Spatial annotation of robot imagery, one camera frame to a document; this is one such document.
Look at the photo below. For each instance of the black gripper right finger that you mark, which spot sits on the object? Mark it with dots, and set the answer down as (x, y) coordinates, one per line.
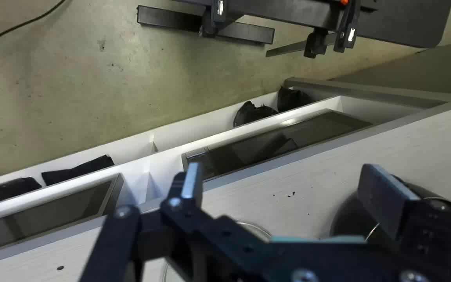
(392, 200)

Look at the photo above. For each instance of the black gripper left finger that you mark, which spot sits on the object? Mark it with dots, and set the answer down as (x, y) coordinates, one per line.
(191, 181)

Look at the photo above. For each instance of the black perforated work table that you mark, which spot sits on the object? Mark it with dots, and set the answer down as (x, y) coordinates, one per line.
(403, 20)

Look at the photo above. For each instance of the black bag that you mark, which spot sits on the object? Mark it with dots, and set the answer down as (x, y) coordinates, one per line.
(293, 97)
(77, 169)
(254, 111)
(6, 188)

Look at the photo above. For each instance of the black metal floor bar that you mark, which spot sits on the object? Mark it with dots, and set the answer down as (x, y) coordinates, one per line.
(183, 20)

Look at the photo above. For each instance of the black orange bar clamp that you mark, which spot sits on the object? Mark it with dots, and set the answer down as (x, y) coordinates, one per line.
(215, 20)
(346, 31)

